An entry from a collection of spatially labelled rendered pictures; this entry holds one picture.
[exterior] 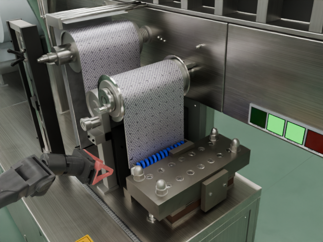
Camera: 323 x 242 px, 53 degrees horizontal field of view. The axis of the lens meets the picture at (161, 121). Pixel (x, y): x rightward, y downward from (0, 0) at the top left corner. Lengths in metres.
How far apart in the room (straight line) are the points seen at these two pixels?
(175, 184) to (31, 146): 0.76
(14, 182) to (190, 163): 0.53
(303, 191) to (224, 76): 1.72
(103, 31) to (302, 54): 0.64
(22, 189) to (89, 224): 0.33
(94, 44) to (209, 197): 0.62
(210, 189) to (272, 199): 1.53
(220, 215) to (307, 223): 1.40
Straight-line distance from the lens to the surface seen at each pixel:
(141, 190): 0.96
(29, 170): 0.83
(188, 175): 1.00
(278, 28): 0.91
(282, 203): 2.51
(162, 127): 1.07
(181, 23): 1.15
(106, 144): 1.07
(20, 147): 1.53
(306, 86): 0.90
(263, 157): 2.92
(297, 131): 0.95
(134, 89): 0.95
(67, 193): 1.20
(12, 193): 0.80
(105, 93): 0.95
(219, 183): 1.04
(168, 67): 1.04
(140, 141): 1.03
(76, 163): 0.91
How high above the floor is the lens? 1.66
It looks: 29 degrees down
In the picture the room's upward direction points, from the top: 3 degrees counter-clockwise
